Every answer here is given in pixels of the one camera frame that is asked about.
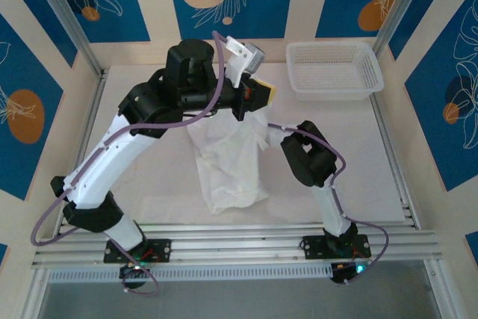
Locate white t-shirt with black print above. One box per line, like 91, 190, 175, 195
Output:
186, 104, 272, 216

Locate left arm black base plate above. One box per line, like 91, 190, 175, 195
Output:
103, 238, 172, 264

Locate aluminium frame cross rails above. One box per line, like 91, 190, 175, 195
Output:
31, 223, 444, 270

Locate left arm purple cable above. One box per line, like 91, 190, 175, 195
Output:
30, 30, 229, 297

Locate aluminium side rail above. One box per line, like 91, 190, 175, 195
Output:
369, 93, 422, 229
55, 66, 109, 238

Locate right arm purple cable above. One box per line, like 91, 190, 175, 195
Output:
270, 123, 391, 286

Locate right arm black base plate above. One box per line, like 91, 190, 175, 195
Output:
301, 235, 371, 260

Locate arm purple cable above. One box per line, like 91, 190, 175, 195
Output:
30, 30, 229, 297
270, 123, 391, 286

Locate aluminium frame post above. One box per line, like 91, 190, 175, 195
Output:
28, 0, 105, 77
373, 0, 430, 58

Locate white slotted cable duct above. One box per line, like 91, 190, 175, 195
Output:
48, 264, 333, 285

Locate white plastic mesh basket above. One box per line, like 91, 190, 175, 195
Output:
285, 41, 385, 102

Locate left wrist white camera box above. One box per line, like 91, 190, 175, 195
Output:
223, 35, 268, 88

